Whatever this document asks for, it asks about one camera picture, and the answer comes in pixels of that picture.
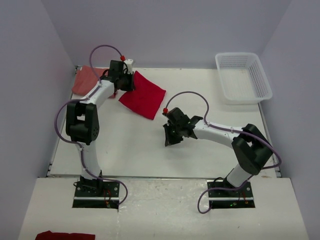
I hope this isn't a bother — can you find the bright red t shirt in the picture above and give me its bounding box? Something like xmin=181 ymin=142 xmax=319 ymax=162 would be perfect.
xmin=118 ymin=71 xmax=167 ymax=120

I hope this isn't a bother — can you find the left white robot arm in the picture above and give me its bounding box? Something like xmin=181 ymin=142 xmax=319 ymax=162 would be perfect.
xmin=65 ymin=59 xmax=135 ymax=197

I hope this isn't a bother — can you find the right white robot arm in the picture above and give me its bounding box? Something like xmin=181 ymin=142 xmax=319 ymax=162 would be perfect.
xmin=162 ymin=107 xmax=273 ymax=197

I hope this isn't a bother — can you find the folded pink t shirt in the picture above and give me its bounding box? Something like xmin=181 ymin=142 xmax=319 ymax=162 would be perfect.
xmin=71 ymin=65 xmax=98 ymax=96

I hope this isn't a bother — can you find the white plastic basket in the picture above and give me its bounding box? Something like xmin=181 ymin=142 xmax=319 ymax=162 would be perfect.
xmin=215 ymin=52 xmax=273 ymax=105

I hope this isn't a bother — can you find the dark red cloth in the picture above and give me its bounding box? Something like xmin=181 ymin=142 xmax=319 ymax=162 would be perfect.
xmin=35 ymin=230 xmax=96 ymax=240

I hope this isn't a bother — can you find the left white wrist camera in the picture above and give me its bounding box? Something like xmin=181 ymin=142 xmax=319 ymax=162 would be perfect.
xmin=120 ymin=55 xmax=135 ymax=74

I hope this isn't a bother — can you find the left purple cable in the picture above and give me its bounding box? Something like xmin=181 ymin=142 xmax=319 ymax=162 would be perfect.
xmin=54 ymin=44 xmax=130 ymax=207

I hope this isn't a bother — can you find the purple cable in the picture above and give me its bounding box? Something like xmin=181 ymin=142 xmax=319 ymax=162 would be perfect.
xmin=54 ymin=44 xmax=130 ymax=207
xmin=197 ymin=91 xmax=283 ymax=215

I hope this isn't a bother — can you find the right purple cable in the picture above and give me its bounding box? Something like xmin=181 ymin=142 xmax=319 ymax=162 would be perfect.
xmin=197 ymin=91 xmax=283 ymax=215

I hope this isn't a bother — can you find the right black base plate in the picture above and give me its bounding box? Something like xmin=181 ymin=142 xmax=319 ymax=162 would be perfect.
xmin=208 ymin=182 xmax=256 ymax=209

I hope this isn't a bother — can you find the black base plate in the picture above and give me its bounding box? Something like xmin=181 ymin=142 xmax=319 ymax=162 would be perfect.
xmin=208 ymin=182 xmax=256 ymax=209
xmin=72 ymin=177 xmax=120 ymax=210

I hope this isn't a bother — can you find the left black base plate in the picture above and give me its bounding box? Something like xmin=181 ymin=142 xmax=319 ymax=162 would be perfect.
xmin=72 ymin=177 xmax=120 ymax=210

